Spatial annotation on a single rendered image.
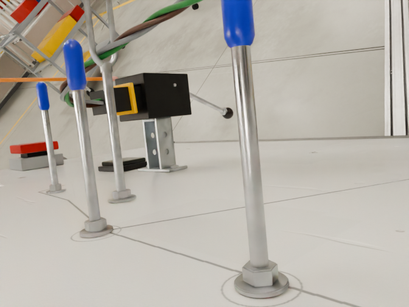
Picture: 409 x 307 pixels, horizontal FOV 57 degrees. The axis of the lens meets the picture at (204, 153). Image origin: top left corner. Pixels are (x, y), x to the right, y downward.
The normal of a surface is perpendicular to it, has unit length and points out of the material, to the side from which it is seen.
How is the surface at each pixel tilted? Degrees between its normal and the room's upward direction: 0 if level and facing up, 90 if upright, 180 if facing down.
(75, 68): 72
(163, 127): 95
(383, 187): 48
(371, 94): 0
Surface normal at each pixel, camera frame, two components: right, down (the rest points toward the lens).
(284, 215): -0.10, -0.99
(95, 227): 0.15, 0.08
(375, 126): -0.61, -0.56
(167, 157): 0.75, -0.01
